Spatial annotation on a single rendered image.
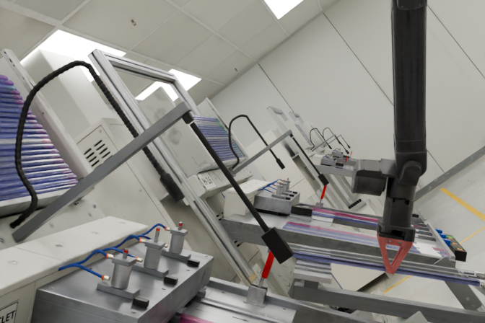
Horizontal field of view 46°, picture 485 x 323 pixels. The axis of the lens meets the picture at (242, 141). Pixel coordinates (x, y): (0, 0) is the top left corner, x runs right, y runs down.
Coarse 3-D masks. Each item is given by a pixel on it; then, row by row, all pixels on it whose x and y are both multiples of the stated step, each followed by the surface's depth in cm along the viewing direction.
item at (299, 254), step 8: (296, 256) 119; (304, 256) 118; (312, 256) 118; (320, 256) 118; (328, 256) 119; (344, 264) 117; (352, 264) 117; (360, 264) 116; (368, 264) 116; (376, 264) 117; (400, 272) 115; (408, 272) 115; (416, 272) 115; (424, 272) 115; (448, 280) 114; (456, 280) 114; (464, 280) 113; (472, 280) 113
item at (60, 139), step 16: (0, 64) 113; (16, 64) 110; (16, 80) 113; (32, 112) 112; (48, 112) 109; (48, 128) 111; (64, 128) 110; (64, 144) 108; (64, 160) 111; (80, 160) 108; (80, 176) 110; (64, 192) 96; (0, 208) 80; (16, 208) 85
